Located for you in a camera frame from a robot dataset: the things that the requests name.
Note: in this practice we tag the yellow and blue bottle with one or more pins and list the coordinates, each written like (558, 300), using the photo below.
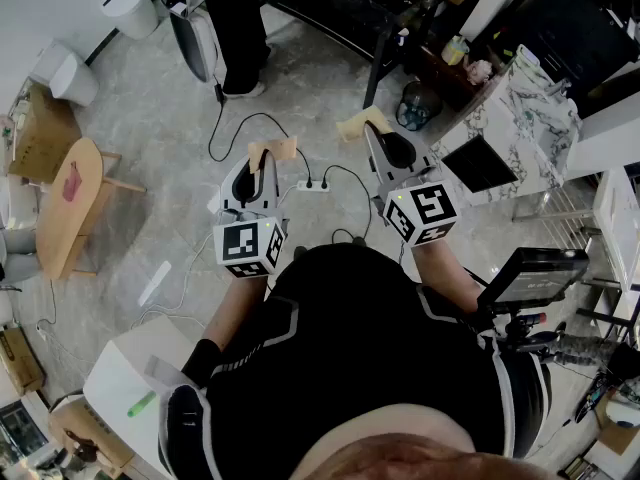
(455, 52)

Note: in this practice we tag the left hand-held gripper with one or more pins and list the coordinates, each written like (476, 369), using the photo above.
(245, 243)

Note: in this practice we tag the white marble sink counter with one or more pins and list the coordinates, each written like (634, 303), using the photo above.
(525, 133)

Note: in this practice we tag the white rounded bin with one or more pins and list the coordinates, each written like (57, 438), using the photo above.
(72, 80)

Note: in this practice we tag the black monitor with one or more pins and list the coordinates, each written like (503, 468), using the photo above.
(535, 273)

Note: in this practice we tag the white table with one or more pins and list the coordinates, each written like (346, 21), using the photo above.
(130, 358)

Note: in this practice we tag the person's black shoe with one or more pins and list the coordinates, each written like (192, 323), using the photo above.
(300, 251)
(357, 240)

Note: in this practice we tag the teal drain plug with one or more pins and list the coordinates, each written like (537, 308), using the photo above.
(528, 114)

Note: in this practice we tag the grey and white air purifier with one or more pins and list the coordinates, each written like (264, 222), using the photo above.
(197, 43)

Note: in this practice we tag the black cabinet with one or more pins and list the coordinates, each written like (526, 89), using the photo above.
(565, 23)

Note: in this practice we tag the round wooden stool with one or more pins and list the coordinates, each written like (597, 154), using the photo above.
(65, 233)

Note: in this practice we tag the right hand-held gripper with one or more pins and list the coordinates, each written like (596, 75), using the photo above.
(430, 208)

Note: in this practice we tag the pink item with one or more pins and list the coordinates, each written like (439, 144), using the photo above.
(72, 185)

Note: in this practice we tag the pink crumpled cloth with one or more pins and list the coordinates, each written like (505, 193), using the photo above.
(480, 70)

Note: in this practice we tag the person's left forearm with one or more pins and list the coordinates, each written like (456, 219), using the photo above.
(237, 313)

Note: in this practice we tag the chrome faucet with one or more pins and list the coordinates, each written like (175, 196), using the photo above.
(559, 88)

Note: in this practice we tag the green tube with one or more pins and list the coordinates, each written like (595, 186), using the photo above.
(141, 404)

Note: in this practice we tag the person's black striped clothing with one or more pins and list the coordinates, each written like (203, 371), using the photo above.
(360, 343)

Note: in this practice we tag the person's left black shoe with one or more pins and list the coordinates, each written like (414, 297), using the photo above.
(300, 251)

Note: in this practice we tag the white slotted waste bin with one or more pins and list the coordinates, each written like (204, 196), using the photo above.
(132, 13)

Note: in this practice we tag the person's right black shoe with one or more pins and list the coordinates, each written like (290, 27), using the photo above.
(357, 240)

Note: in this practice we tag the white power strip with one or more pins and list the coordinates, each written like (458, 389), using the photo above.
(302, 186)

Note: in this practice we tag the brown cardboard box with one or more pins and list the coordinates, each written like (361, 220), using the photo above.
(20, 363)
(45, 138)
(95, 428)

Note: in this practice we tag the black monitor mount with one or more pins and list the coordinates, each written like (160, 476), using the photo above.
(520, 328)

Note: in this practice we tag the person's right forearm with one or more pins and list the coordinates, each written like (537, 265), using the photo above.
(445, 273)

